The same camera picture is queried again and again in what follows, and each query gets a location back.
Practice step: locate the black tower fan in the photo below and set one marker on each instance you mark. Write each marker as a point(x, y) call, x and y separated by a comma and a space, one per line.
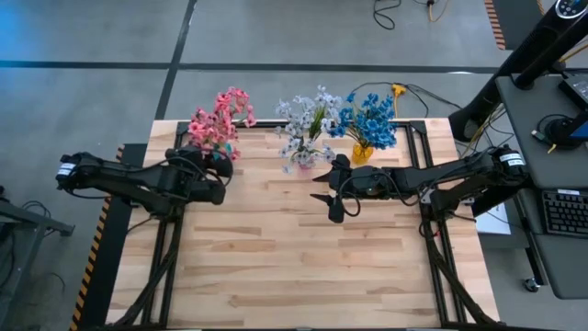
point(505, 78)

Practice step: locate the pink glass vase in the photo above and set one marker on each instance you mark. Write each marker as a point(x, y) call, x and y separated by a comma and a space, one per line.
point(305, 164)

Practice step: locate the white paper sheet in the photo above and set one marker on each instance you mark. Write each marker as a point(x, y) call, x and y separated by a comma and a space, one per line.
point(494, 223)

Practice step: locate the grey desk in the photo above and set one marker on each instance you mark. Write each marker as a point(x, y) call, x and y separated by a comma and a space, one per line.
point(565, 262)

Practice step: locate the teal glass vase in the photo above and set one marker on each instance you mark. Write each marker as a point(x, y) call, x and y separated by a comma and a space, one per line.
point(222, 151)

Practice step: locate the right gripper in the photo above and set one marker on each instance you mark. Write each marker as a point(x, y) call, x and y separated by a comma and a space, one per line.
point(363, 172)

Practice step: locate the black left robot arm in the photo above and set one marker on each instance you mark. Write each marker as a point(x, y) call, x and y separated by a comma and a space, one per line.
point(128, 179)

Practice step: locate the white artificial flower bunch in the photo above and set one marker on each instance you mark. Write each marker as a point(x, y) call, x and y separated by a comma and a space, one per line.
point(294, 115)
point(303, 154)
point(328, 103)

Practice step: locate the pink artificial flower bunch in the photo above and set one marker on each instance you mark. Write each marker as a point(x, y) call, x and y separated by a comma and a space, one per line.
point(202, 128)
point(234, 103)
point(225, 135)

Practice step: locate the black keyboard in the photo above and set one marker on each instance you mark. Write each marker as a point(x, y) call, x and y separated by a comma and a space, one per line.
point(567, 213)

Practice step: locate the black hazard-striped floor plate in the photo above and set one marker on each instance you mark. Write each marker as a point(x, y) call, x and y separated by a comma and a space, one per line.
point(110, 257)

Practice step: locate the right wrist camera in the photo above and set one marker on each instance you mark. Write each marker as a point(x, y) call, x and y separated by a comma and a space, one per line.
point(373, 186)

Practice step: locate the amber gold glass vase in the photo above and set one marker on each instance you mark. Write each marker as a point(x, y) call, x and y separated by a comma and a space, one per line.
point(362, 155)

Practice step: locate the yellow power plug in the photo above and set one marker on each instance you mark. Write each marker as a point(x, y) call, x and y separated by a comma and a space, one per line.
point(399, 89)

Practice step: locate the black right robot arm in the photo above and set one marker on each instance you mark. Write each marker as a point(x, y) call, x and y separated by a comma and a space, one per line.
point(459, 177)

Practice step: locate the black pole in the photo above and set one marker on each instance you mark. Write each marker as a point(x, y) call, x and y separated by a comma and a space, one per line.
point(542, 69)

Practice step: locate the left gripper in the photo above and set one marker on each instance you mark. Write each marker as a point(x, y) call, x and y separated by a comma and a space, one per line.
point(202, 184)

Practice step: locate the black caster wheel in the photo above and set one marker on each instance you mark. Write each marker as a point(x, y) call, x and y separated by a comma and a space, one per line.
point(532, 285)

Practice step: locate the blue artificial flower bunch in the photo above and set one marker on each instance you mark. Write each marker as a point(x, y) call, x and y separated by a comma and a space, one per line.
point(347, 115)
point(376, 124)

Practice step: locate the black laptop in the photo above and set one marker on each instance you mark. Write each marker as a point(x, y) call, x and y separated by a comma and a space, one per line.
point(576, 89)

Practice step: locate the dark hazard-striped floor mat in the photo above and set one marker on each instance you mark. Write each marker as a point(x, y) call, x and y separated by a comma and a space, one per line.
point(519, 23)

